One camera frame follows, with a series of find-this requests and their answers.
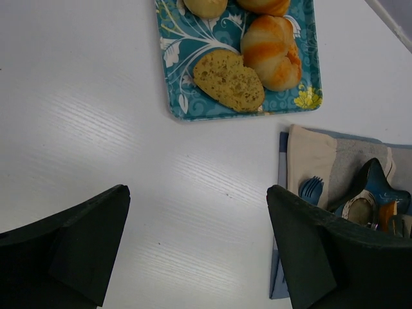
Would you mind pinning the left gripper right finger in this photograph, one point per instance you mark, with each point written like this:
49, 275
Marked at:
330, 262

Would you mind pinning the small round tan bun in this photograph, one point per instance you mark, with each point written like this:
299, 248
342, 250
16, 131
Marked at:
206, 9

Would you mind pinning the blue star-shaped plate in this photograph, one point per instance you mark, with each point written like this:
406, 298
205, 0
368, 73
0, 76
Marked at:
368, 191

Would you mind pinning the orange striped twisted roll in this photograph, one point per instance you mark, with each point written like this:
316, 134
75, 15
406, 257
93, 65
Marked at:
269, 48

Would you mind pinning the golden croissant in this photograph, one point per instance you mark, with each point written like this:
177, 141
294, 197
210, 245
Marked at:
276, 8

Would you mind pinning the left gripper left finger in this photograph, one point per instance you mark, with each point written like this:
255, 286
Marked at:
65, 260

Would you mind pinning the teal floral serving tray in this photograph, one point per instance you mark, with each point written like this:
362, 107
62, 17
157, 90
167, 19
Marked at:
185, 38

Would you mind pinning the blue plastic fork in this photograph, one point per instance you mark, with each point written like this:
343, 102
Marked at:
311, 190

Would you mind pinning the blue beige cloth placemat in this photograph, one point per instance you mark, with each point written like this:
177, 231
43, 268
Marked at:
336, 158

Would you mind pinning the brown-crust bread slice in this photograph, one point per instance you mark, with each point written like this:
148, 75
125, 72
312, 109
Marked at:
385, 213

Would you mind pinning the metal serving tongs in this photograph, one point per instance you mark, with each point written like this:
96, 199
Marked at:
398, 225

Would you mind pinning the oval tan bread slice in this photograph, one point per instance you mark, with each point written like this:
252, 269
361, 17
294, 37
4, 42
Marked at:
222, 75

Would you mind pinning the aluminium table edge rail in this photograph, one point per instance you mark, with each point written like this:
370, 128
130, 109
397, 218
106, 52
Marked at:
397, 15

